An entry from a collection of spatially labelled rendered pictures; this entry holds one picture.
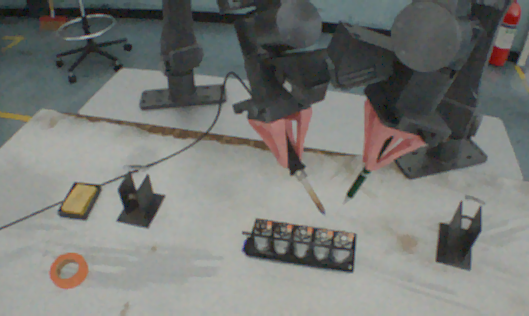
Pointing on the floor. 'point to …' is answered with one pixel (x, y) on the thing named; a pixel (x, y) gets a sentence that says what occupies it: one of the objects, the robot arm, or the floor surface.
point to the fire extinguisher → (505, 35)
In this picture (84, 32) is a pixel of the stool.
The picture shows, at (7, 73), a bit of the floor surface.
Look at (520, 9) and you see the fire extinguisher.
